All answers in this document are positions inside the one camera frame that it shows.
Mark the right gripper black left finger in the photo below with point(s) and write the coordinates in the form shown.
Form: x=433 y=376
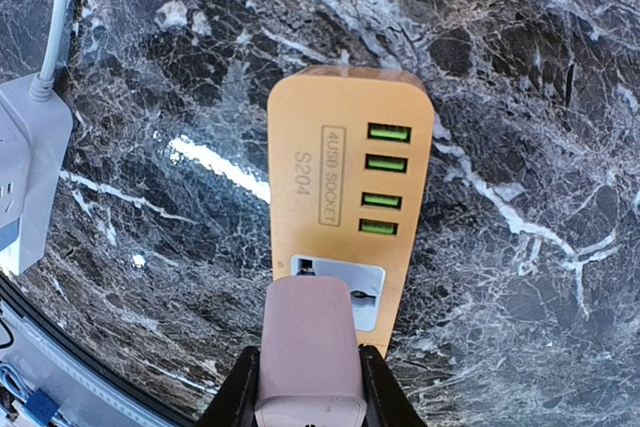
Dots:
x=233 y=405

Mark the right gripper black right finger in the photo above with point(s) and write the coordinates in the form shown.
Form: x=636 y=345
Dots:
x=387 y=405

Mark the pink plug adapter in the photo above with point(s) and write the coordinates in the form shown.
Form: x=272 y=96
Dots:
x=309 y=368

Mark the orange power strip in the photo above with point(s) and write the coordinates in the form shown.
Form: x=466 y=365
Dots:
x=348 y=154

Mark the white power strip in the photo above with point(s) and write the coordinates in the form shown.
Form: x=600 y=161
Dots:
x=34 y=140

